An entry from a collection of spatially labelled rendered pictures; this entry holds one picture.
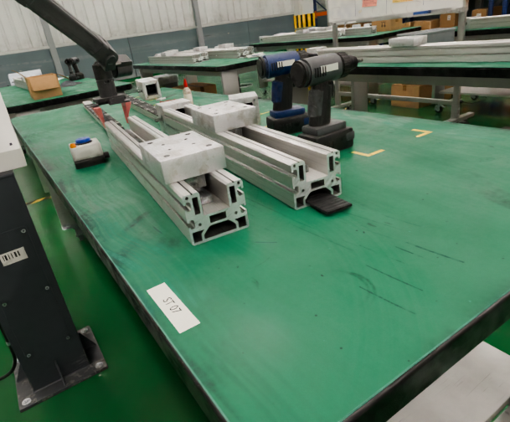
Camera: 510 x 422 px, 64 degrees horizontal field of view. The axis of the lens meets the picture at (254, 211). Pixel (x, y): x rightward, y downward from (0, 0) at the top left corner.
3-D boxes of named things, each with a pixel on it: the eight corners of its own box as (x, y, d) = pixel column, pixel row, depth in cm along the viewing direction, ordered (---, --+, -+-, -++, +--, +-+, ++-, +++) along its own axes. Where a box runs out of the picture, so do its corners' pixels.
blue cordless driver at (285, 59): (263, 133, 123) (254, 56, 114) (324, 120, 127) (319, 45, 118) (270, 138, 116) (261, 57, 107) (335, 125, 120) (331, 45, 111)
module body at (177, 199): (111, 148, 131) (104, 121, 127) (141, 141, 134) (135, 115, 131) (193, 246, 64) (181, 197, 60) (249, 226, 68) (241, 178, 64)
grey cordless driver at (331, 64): (293, 155, 99) (285, 60, 90) (352, 135, 108) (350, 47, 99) (314, 161, 93) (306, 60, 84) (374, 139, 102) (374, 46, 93)
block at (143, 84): (137, 100, 227) (133, 82, 223) (157, 95, 232) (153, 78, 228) (141, 101, 219) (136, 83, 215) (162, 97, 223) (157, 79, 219)
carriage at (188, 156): (146, 176, 81) (138, 142, 78) (198, 162, 85) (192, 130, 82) (169, 200, 67) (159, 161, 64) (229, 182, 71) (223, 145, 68)
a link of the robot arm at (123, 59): (92, 38, 128) (106, 57, 126) (125, 34, 136) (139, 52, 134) (89, 69, 137) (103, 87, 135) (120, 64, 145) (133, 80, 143)
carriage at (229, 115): (194, 134, 108) (189, 108, 106) (232, 125, 112) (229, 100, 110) (218, 145, 95) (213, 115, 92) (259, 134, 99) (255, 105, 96)
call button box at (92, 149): (74, 163, 120) (67, 142, 117) (107, 155, 123) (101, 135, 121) (76, 170, 113) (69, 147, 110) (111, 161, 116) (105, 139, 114)
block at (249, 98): (225, 124, 141) (220, 95, 137) (258, 119, 142) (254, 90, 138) (226, 131, 132) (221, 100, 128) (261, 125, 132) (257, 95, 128)
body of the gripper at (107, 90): (127, 100, 139) (121, 77, 136) (96, 105, 135) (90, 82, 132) (122, 98, 144) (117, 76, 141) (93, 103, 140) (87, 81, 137)
